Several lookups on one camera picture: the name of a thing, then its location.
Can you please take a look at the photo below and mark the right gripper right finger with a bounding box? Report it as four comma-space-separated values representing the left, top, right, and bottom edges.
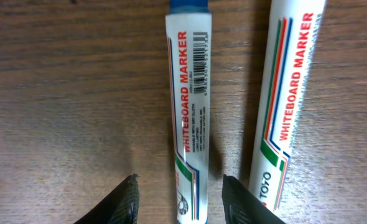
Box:
221, 174, 285, 224

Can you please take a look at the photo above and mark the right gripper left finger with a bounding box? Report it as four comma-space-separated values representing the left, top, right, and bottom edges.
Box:
75, 174, 139, 224

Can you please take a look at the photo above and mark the black whiteboard marker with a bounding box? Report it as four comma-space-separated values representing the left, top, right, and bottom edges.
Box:
249, 0, 327, 212

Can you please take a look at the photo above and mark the blue whiteboard marker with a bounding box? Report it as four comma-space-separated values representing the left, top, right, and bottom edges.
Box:
165, 0, 212, 224

